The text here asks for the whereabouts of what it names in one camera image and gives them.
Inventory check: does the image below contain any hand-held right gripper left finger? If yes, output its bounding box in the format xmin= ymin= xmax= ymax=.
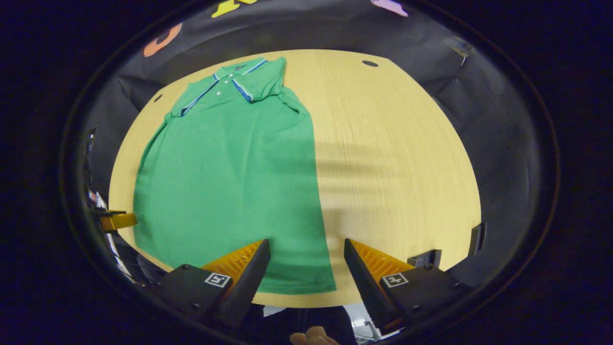
xmin=152 ymin=238 xmax=272 ymax=331

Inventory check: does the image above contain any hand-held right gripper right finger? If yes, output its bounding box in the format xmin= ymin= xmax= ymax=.
xmin=343 ymin=238 xmax=473 ymax=336

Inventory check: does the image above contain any black backdrop cloth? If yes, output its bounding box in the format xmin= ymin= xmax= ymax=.
xmin=81 ymin=0 xmax=542 ymax=288

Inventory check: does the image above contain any green T-shirt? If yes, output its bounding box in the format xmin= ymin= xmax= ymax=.
xmin=133 ymin=57 xmax=337 ymax=295

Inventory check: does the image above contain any black table edge clamp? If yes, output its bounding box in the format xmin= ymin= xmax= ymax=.
xmin=407 ymin=249 xmax=443 ymax=268
xmin=468 ymin=222 xmax=488 ymax=257

